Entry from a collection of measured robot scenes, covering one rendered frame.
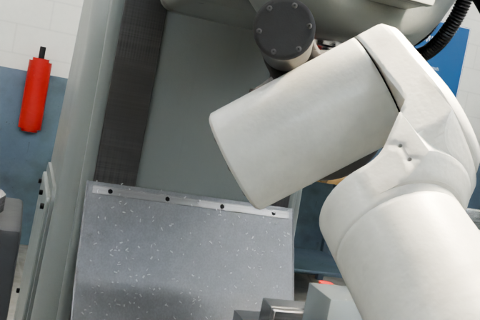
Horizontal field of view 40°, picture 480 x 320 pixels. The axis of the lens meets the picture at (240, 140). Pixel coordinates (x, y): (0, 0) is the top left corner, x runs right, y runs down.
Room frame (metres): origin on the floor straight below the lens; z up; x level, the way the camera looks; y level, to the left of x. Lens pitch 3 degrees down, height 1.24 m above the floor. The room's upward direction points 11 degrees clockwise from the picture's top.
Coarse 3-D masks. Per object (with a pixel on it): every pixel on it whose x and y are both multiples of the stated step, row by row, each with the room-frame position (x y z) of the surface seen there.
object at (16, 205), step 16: (0, 192) 0.52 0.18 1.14; (0, 208) 0.50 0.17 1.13; (16, 208) 0.53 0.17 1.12; (0, 224) 0.47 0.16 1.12; (16, 224) 0.48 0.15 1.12; (0, 240) 0.46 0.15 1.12; (16, 240) 0.46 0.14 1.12; (0, 256) 0.46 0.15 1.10; (16, 256) 0.46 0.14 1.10; (0, 272) 0.46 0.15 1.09; (0, 288) 0.46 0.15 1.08; (0, 304) 0.46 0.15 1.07
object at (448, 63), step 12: (432, 36) 5.49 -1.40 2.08; (456, 36) 5.56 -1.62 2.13; (468, 36) 5.59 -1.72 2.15; (444, 48) 5.53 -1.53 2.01; (456, 48) 5.57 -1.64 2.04; (432, 60) 5.50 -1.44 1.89; (444, 60) 5.54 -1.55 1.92; (456, 60) 5.57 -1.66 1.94; (444, 72) 5.54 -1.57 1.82; (456, 72) 5.58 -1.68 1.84; (456, 84) 5.59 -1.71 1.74; (456, 96) 5.60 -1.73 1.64
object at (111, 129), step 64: (128, 0) 0.92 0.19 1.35; (128, 64) 0.93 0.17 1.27; (192, 64) 0.96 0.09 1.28; (256, 64) 0.99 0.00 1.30; (64, 128) 1.07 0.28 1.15; (128, 128) 0.93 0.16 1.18; (192, 128) 0.97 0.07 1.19; (64, 192) 0.94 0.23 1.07; (192, 192) 0.97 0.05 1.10; (64, 256) 0.93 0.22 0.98
